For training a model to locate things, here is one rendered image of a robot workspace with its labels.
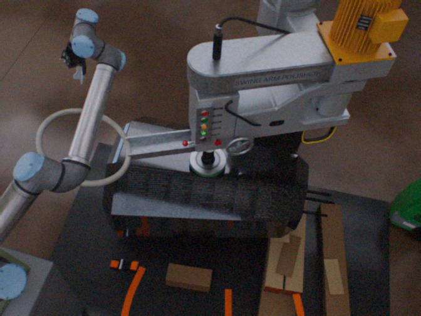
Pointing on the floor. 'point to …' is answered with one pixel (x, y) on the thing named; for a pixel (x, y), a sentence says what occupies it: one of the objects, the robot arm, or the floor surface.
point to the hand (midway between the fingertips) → (74, 73)
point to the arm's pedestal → (42, 291)
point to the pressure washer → (408, 209)
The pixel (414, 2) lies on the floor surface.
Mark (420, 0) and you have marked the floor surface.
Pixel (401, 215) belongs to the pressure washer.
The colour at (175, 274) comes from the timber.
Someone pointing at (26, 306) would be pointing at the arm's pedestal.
